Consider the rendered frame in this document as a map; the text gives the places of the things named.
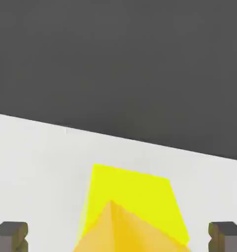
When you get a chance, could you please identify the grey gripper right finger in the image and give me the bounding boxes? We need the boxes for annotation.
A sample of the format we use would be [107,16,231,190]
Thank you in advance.
[208,221,237,252]

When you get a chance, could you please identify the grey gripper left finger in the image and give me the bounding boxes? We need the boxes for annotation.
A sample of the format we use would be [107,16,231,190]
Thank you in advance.
[0,221,29,252]

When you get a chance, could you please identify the small orange cube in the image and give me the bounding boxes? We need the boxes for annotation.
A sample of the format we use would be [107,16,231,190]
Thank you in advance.
[72,199,192,252]

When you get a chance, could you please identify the large yellow box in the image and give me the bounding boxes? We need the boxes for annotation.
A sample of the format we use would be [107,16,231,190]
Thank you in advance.
[73,163,190,249]

